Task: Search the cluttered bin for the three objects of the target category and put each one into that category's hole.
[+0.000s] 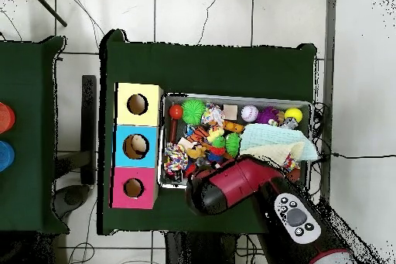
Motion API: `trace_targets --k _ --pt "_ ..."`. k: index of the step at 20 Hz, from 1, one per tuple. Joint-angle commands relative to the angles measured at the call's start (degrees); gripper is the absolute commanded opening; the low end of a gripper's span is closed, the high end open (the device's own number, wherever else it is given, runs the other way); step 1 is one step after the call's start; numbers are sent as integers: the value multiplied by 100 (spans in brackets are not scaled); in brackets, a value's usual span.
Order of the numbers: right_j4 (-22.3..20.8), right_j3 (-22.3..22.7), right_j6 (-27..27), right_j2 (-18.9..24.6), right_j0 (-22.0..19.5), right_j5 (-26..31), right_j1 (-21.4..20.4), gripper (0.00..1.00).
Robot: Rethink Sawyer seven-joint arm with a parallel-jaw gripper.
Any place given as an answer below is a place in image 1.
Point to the red maraca rattle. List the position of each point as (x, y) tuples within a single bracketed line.
[(176, 111)]

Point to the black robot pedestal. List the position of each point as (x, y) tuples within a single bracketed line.
[(198, 251)]

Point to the clear shallow mesh bin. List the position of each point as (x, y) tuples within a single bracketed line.
[(170, 180)]

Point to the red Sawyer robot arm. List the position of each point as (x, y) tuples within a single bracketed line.
[(247, 183)]

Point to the dark green tablecloth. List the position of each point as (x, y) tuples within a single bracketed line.
[(216, 72)]

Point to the black panel stand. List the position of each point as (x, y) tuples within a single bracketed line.
[(89, 121)]

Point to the blue round disc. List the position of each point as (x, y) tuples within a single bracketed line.
[(5, 156)]

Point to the red round disc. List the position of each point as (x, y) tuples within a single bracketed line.
[(5, 118)]

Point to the purple monster toy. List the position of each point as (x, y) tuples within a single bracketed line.
[(268, 116)]

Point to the yellow ball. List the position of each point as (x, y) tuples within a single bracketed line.
[(293, 115)]

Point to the dark green side cloth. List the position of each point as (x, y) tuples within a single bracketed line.
[(31, 90)]

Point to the green spiky ball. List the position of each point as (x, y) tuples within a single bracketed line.
[(193, 111)]

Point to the multicoloured patterned cloth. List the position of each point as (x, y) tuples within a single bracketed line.
[(289, 162)]

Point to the wooden box with three holes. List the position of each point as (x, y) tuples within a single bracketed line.
[(136, 134)]

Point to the white baseball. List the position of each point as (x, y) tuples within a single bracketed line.
[(250, 113)]

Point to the black rod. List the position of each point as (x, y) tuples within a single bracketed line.
[(49, 9)]

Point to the grey round stand base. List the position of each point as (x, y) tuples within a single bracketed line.
[(74, 197)]

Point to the mint knitted cloth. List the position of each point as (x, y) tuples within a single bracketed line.
[(272, 134)]

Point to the tiger striped toy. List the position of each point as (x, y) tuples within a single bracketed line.
[(198, 134)]

